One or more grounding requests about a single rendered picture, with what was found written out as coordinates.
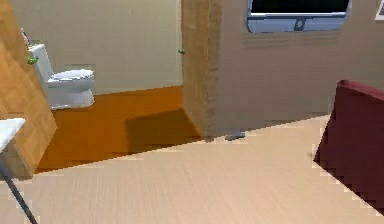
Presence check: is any wooden room door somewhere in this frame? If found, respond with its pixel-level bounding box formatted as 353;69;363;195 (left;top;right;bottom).
180;0;224;138
0;0;58;178

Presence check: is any small grey floor doorstop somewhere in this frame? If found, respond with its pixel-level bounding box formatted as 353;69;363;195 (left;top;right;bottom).
224;129;247;142

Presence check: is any white toilet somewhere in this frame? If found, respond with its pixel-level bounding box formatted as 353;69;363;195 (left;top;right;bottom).
27;43;96;111

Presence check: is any dark red sofa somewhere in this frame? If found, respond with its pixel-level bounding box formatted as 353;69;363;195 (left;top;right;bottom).
313;79;384;211

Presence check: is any white table with black leg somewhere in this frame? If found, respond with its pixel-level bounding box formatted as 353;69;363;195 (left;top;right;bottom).
0;117;40;224

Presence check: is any wall-mounted television set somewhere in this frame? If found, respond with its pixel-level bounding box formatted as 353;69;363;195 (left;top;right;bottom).
246;0;352;34

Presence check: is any framed wall picture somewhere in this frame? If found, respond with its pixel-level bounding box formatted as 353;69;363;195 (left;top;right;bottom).
374;0;384;22

